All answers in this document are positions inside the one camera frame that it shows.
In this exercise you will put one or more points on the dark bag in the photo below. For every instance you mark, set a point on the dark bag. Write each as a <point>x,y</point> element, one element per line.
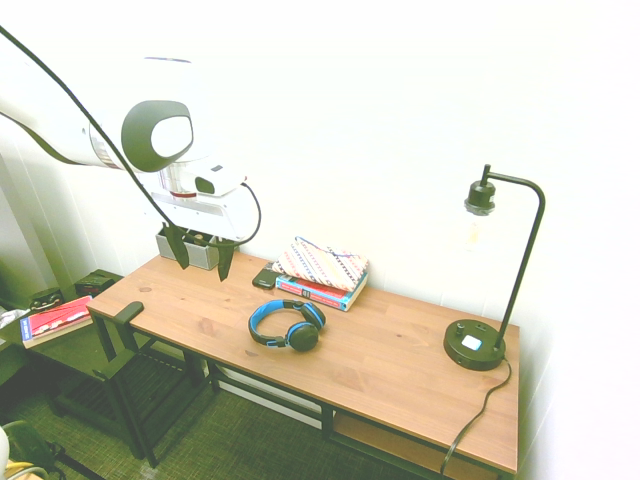
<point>27,445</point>

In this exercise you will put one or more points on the red and blue book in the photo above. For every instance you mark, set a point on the red and blue book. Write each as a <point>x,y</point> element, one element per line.
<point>325,296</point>

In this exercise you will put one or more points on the wooden desk with black frame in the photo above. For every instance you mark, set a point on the wooden desk with black frame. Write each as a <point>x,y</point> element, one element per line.
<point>380,350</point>

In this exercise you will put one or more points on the red cover book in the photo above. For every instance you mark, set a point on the red cover book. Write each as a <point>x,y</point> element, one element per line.
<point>55,320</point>

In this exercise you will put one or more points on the black desk lamp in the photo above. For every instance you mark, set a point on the black desk lamp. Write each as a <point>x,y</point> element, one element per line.
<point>472,345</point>

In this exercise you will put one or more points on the black headphone hanger hook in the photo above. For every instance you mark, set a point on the black headphone hanger hook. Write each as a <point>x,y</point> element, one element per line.
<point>131,310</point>

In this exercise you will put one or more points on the grey desk organizer box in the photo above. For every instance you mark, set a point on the grey desk organizer box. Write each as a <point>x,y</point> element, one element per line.
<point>197,256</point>

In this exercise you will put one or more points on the red emergency stop button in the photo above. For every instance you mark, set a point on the red emergency stop button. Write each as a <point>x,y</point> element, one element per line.
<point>212,181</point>

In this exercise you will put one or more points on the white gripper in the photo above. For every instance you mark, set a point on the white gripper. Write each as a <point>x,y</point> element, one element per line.
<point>220,215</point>

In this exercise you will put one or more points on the black mobile phone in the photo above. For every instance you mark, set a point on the black mobile phone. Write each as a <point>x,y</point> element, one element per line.
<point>265,279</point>

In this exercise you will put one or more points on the striped fabric notebook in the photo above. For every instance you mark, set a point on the striped fabric notebook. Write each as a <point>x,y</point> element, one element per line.
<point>320,265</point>

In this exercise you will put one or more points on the black side table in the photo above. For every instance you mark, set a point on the black side table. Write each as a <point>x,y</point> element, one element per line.
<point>75,345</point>

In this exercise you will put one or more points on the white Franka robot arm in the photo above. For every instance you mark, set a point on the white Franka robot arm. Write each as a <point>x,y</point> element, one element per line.
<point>150,135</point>

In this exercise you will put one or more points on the black box with red print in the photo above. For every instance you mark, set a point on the black box with red print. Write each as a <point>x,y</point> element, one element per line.
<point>95,285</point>

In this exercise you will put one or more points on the blue and black headphone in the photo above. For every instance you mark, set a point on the blue and black headphone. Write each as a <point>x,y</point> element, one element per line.
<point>305,336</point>

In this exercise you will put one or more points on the small black gadget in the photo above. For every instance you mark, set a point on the small black gadget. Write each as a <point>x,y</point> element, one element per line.
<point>46,300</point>

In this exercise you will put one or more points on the black office chair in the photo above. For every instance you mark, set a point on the black office chair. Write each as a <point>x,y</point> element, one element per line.
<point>145,390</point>

